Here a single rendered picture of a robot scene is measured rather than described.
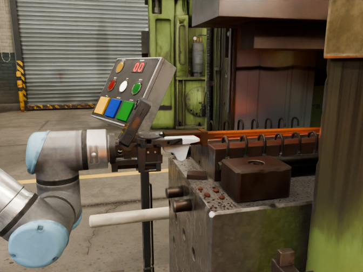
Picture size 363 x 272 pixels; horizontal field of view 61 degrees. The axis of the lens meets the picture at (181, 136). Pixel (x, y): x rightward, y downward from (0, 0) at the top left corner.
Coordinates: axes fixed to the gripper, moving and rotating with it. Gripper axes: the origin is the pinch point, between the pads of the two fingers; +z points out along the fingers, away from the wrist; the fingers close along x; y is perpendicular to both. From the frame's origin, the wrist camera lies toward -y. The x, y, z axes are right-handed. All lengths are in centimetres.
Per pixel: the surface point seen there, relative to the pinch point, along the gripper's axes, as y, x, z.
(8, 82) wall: 33, -805, -251
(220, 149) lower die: 1.6, 7.5, 4.1
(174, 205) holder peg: 12.9, 9.8, -6.8
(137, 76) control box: -12, -50, -8
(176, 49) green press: -42, -470, 105
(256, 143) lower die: 1.1, 5.2, 14.2
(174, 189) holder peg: 12.5, 1.8, -5.1
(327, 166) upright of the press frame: 0.2, 26.3, 16.8
